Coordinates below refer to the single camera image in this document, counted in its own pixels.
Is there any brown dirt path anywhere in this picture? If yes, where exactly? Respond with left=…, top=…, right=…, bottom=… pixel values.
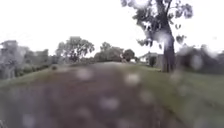
left=0, top=61, right=188, bottom=128

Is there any row of trees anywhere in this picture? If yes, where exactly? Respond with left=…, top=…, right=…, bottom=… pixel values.
left=54, top=35, right=136, bottom=64

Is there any building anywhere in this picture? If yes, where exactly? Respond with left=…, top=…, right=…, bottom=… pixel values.
left=139, top=51, right=164, bottom=69

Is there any large dark-trunked tree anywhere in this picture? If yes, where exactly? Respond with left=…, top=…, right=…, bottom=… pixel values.
left=120, top=0, right=194, bottom=74

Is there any green grass verge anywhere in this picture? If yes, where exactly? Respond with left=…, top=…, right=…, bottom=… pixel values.
left=128, top=63, right=224, bottom=128
left=0, top=64, right=64, bottom=89

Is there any dark hedge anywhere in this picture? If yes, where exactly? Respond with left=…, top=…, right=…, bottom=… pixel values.
left=174, top=44, right=224, bottom=75

